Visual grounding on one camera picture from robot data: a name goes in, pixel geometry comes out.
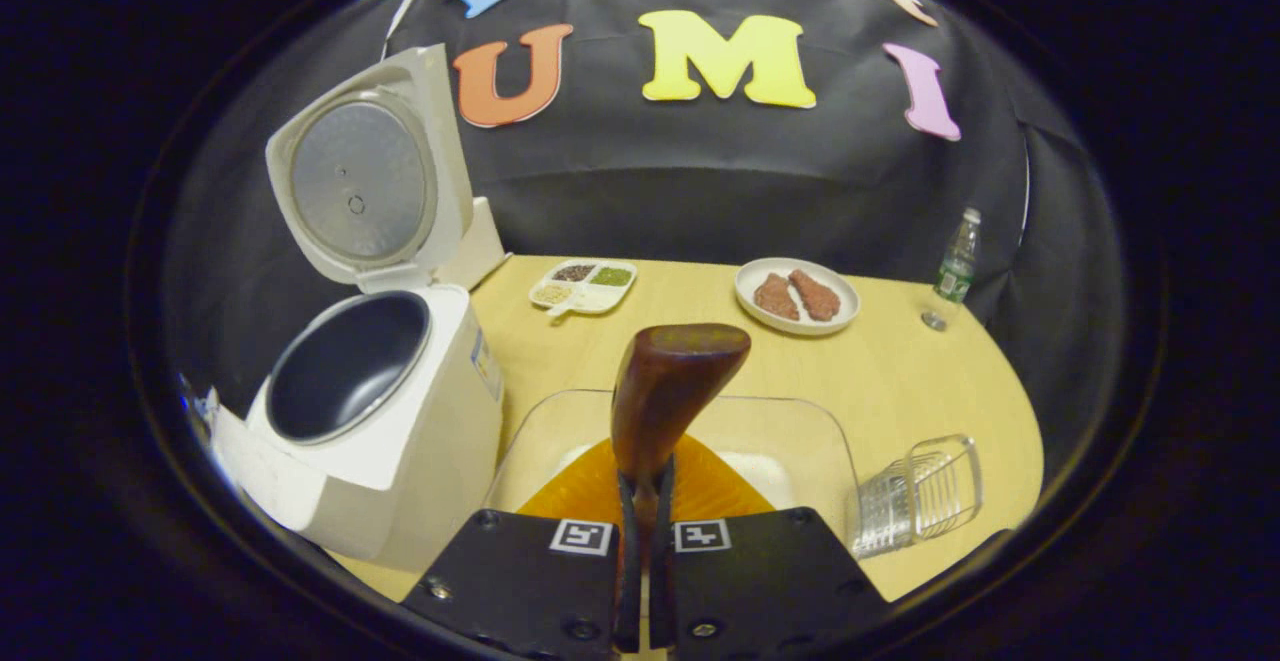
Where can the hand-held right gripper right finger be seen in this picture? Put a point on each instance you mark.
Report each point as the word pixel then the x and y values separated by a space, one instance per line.
pixel 770 591

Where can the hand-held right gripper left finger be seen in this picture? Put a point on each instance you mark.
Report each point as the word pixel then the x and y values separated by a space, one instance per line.
pixel 520 591

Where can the clear dish of rice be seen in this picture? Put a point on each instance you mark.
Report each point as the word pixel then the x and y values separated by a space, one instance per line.
pixel 790 441

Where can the clear chopstick holder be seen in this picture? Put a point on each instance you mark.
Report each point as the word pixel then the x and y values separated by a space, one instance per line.
pixel 920 491

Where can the white rice cooker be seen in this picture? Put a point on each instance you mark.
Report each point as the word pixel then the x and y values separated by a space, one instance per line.
pixel 400 441

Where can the brown wooden spoon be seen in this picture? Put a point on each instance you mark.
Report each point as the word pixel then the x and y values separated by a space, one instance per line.
pixel 670 391

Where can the white round plate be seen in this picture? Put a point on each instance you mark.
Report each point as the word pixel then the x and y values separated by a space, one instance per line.
pixel 798 327

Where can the brown meat piece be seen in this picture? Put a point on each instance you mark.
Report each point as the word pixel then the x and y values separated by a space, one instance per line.
pixel 816 296
pixel 775 297

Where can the white divided bean dish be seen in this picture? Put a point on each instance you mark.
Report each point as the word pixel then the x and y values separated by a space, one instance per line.
pixel 583 291

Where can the clear water bottle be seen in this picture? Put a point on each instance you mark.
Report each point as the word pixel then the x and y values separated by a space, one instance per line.
pixel 955 271

